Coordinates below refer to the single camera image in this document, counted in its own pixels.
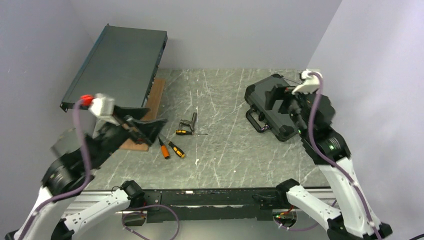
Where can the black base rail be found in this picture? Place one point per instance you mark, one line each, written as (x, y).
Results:
(196, 204)

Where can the orange black screwdriver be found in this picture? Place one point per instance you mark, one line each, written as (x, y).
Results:
(176, 149)

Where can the grey metal clamp tool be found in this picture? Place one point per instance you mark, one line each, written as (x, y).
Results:
(189, 123)

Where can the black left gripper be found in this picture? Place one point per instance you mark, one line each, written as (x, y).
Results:
(147, 130)

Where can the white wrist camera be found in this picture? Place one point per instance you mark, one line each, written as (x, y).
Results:
(311, 82)
(101, 106)

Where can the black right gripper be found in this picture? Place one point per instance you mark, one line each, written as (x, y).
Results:
(278, 92)

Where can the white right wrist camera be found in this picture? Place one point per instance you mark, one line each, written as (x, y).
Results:
(311, 82)

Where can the black poker set case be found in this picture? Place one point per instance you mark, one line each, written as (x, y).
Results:
(277, 120)

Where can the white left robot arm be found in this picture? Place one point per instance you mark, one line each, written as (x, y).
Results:
(77, 154)

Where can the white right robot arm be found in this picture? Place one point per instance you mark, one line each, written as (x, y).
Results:
(353, 218)

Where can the dark grey rack server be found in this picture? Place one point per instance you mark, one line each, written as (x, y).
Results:
(122, 64)

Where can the small black screwdriver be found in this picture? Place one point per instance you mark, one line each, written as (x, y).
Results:
(182, 132)

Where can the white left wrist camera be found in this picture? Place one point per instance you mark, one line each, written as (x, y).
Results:
(101, 106)

